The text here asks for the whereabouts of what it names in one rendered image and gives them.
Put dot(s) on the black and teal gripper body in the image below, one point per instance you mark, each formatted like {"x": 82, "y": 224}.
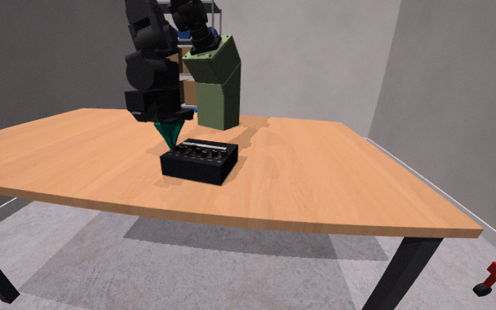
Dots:
{"x": 170, "y": 118}

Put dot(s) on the black control desk with knobs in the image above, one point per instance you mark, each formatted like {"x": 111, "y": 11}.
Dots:
{"x": 199, "y": 160}

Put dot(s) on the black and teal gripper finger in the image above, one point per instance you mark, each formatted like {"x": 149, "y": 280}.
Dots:
{"x": 160, "y": 129}
{"x": 168, "y": 128}

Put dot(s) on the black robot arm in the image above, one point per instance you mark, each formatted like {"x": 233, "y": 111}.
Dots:
{"x": 148, "y": 68}

